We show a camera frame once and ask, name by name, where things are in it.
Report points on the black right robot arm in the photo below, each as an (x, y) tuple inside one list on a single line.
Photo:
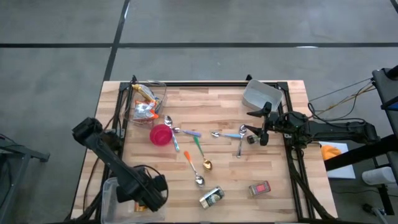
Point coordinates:
[(335, 129)]

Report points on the red spice tin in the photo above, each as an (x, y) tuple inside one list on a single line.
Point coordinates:
[(260, 188)]

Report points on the clear plastic storage bin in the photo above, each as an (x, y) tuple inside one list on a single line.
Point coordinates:
[(109, 214)]

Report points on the orange snack packet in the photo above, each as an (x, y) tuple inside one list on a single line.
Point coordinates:
[(144, 110)]

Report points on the grey metal stand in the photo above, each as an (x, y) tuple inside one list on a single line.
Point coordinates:
[(21, 152)]

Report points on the white cylinder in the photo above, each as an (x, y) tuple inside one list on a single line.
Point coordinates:
[(377, 175)]

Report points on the gold snack packet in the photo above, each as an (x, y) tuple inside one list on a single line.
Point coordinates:
[(141, 89)]

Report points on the black rig strut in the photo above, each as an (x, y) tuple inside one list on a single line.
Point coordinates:
[(357, 155)]

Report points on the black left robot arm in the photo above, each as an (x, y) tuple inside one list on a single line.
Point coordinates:
[(109, 155)]

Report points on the white floor paper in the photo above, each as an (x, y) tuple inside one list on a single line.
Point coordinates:
[(342, 172)]

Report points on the dark grey desk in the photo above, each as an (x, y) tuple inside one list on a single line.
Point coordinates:
[(387, 90)]

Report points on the orange soft object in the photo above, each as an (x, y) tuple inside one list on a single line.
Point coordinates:
[(330, 152)]

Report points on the black aluminium table frame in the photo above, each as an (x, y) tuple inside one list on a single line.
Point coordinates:
[(217, 84)]

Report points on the pink plastic bowl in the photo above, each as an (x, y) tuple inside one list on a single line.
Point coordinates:
[(160, 135)]

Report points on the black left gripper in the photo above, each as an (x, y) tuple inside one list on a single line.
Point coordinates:
[(155, 196)]

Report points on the grey plastic bin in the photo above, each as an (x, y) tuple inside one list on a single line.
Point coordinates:
[(261, 95)]

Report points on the dark green-labelled spice jar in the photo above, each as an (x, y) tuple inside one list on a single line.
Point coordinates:
[(252, 139)]

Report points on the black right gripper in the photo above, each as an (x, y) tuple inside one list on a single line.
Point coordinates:
[(275, 122)]

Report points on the plain silver spoon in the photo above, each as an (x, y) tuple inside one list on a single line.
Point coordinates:
[(242, 130)]

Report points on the clear rigid organizer bin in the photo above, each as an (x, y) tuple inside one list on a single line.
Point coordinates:
[(162, 93)]

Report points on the black floor stand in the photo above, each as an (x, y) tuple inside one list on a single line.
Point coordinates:
[(385, 194)]

